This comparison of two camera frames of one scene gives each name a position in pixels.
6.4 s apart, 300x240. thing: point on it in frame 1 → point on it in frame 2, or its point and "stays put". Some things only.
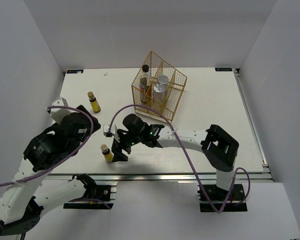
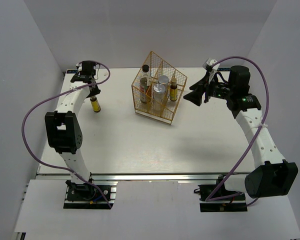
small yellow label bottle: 108,155 → 173,90
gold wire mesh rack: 160,86 stays put
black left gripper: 88,130 → 95,91
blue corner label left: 75,71 stays put
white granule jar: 163,80 stays put
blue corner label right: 223,69 stays put
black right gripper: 117,149 → 196,95
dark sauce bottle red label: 145,82 stays put
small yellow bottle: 95,105 stays put
